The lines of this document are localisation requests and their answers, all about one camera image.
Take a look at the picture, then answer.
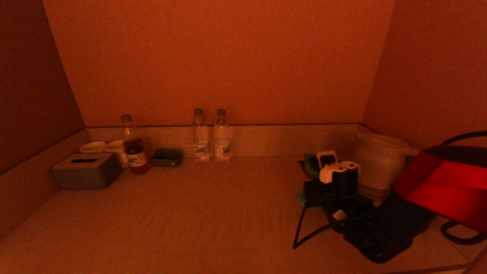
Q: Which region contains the green microfibre cloth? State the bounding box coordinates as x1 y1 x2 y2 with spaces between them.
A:
297 153 324 212

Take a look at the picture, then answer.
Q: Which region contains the white ceramic cup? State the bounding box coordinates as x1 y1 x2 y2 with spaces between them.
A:
79 141 107 154
105 140 130 169

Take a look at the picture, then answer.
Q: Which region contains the small dark rectangular tray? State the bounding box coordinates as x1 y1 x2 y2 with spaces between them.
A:
151 148 183 167

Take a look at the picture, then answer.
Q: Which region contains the clear water bottle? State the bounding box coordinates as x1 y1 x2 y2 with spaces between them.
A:
193 108 210 163
214 109 232 162

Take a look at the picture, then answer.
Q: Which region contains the half-full red tea bottle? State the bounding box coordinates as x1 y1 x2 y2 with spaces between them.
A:
121 114 151 175

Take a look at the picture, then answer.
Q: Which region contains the white electric kettle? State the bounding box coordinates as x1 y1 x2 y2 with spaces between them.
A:
352 133 420 193

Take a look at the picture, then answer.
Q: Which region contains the grey tissue box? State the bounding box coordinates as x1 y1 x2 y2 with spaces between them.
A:
51 153 122 190

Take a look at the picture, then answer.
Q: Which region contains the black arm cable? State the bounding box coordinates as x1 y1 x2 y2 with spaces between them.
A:
293 131 487 250

